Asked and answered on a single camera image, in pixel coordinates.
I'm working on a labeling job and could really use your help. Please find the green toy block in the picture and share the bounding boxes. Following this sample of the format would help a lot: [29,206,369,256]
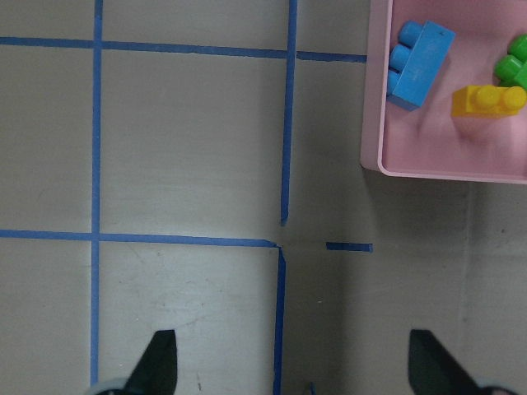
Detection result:
[494,34,526,90]

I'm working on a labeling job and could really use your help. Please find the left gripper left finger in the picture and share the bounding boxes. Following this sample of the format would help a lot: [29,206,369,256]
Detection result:
[123,330,177,394]

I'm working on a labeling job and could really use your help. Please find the pink plastic box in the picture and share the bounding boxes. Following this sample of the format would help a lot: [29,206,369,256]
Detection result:
[360,1,526,184]

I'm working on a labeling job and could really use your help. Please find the yellow toy block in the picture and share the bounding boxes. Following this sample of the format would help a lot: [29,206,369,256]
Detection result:
[450,85,526,119]

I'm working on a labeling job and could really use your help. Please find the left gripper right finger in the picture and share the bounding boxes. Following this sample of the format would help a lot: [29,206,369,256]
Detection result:
[408,329,480,394]

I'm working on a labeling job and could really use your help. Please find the blue toy block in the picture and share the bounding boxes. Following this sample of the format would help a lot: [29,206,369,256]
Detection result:
[386,21,455,111]

